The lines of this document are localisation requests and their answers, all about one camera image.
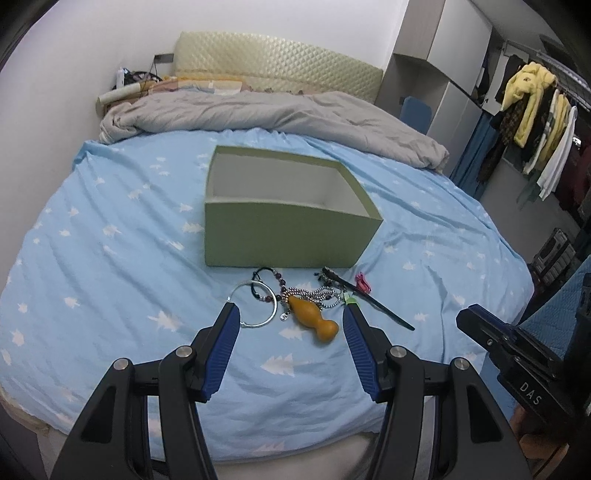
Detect blue quilted cloth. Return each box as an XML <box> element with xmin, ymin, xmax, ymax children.
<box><xmin>519</xmin><ymin>267</ymin><xmax>591</xmax><ymax>356</ymax></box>

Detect blue chair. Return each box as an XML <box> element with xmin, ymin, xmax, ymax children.
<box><xmin>400</xmin><ymin>96</ymin><xmax>433</xmax><ymax>135</ymax></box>

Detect yellow hoodie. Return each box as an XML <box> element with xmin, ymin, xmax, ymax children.
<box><xmin>501</xmin><ymin>62</ymin><xmax>558</xmax><ymax>149</ymax></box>

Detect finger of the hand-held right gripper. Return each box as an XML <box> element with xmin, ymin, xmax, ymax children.
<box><xmin>456</xmin><ymin>305</ymin><xmax>511</xmax><ymax>358</ymax></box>

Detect grey duvet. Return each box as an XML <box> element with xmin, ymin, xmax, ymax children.
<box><xmin>99</xmin><ymin>89</ymin><xmax>450</xmax><ymax>174</ymax></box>

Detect grey hard case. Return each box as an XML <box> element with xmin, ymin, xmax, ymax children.
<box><xmin>530</xmin><ymin>227</ymin><xmax>579</xmax><ymax>288</ymax></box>

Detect blue curtain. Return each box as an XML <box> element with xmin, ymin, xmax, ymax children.
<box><xmin>450</xmin><ymin>113</ymin><xmax>502</xmax><ymax>200</ymax></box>

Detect patterned pillow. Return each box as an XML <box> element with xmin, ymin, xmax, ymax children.
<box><xmin>147</xmin><ymin>75</ymin><xmax>251</xmax><ymax>96</ymax></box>

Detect metal clothes rack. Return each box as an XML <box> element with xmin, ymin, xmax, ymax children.
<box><xmin>501</xmin><ymin>37</ymin><xmax>591</xmax><ymax>114</ymax></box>

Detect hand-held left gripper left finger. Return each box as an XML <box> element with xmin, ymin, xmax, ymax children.
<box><xmin>51</xmin><ymin>302</ymin><xmax>241</xmax><ymax>480</ymax></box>

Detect black hair clip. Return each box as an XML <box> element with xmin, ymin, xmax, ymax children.
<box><xmin>322</xmin><ymin>266</ymin><xmax>416</xmax><ymax>332</ymax></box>

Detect rolled paper tube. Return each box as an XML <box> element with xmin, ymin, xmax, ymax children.
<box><xmin>95</xmin><ymin>82</ymin><xmax>154</xmax><ymax>112</ymax></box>

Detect blue star print bedsheet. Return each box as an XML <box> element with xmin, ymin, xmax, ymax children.
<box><xmin>0</xmin><ymin>127</ymin><xmax>536</xmax><ymax>437</ymax></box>

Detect wooden gourd ornament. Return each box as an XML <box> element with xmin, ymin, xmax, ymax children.
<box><xmin>288</xmin><ymin>296</ymin><xmax>341</xmax><ymax>343</ymax></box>

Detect silver bead chain necklace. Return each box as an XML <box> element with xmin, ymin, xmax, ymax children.
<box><xmin>277</xmin><ymin>285</ymin><xmax>346</xmax><ymax>324</ymax></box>

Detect green cardboard box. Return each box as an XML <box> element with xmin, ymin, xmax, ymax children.
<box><xmin>204</xmin><ymin>145</ymin><xmax>384</xmax><ymax>269</ymax></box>

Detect white hanging garment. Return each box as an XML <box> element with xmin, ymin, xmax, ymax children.
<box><xmin>536</xmin><ymin>105</ymin><xmax>579</xmax><ymax>200</ymax></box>

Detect black cord red bead bracelet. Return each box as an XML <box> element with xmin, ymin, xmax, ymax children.
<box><xmin>250</xmin><ymin>267</ymin><xmax>291</xmax><ymax>306</ymax></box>

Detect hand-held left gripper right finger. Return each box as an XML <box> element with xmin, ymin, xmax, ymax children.
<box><xmin>342</xmin><ymin>305</ymin><xmax>539</xmax><ymax>480</ymax></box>

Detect silver bangle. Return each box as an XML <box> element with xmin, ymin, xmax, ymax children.
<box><xmin>228</xmin><ymin>282</ymin><xmax>280</xmax><ymax>330</ymax></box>

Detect dark hanging garments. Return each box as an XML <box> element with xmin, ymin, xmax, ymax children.
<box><xmin>475</xmin><ymin>53</ymin><xmax>529</xmax><ymax>183</ymax></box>

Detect grey white wardrobe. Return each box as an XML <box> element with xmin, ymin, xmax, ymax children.
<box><xmin>378</xmin><ymin>0</ymin><xmax>505</xmax><ymax>178</ymax></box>

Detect cream padded headboard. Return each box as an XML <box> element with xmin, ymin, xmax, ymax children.
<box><xmin>174</xmin><ymin>31</ymin><xmax>385</xmax><ymax>103</ymax></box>

